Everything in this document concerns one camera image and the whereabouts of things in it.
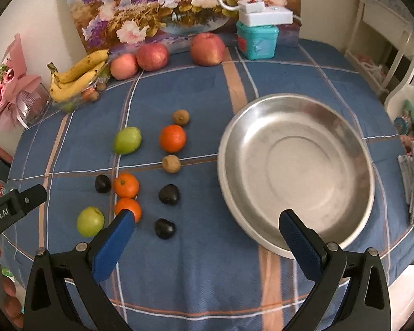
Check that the green apple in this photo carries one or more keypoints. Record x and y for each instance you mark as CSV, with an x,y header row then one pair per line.
x,y
90,221

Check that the blue plaid tablecloth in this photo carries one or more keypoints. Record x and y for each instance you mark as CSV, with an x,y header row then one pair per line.
x,y
210,275

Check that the pink flower bouquet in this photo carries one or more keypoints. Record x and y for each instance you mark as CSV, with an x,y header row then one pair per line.
x,y
23,97

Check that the red apple middle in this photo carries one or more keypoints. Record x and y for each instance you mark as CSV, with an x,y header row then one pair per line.
x,y
152,56

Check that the brown kiwi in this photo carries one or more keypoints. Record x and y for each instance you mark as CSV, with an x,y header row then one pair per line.
x,y
181,117
171,164

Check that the dark plum left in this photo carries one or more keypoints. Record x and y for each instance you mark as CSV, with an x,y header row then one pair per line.
x,y
102,184

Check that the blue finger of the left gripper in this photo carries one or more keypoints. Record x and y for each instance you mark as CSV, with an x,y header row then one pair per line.
x,y
16,205

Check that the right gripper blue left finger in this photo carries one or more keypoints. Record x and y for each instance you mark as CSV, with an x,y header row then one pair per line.
x,y
48,304

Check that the pale pink apple left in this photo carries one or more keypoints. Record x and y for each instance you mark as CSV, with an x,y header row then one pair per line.
x,y
124,67

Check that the dark plum lower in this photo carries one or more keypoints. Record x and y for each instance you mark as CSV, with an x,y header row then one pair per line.
x,y
164,228

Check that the yellow banana bunch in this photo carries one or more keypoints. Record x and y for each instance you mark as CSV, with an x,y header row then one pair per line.
x,y
76,75

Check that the large steel bowl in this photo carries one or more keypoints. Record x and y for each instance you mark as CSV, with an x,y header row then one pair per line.
x,y
288,151

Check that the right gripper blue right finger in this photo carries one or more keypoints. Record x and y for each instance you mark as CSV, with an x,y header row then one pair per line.
x,y
366,303

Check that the green pear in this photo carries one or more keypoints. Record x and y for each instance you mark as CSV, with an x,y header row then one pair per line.
x,y
127,141

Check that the white lamp base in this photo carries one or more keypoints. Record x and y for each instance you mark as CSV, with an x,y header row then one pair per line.
x,y
254,13

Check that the white shelf rack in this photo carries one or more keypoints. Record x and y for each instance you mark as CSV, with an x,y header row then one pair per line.
x,y
381,48

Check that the orange tangerine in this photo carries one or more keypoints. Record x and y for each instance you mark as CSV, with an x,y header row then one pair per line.
x,y
172,138
126,185
131,205

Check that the big red apple right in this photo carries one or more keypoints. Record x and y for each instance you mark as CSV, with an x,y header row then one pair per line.
x,y
207,49

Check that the dark plum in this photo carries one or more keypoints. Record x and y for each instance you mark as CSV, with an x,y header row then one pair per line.
x,y
169,194
164,228
102,184

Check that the clear plastic fruit tray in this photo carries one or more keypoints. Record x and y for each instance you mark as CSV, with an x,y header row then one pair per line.
x,y
86,89

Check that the dark plum middle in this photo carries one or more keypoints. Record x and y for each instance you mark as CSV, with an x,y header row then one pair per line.
x,y
169,194

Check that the teal plastic box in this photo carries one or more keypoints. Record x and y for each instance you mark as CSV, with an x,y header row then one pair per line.
x,y
257,43

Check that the flower painting canvas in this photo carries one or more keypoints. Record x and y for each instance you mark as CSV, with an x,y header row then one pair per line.
x,y
114,24

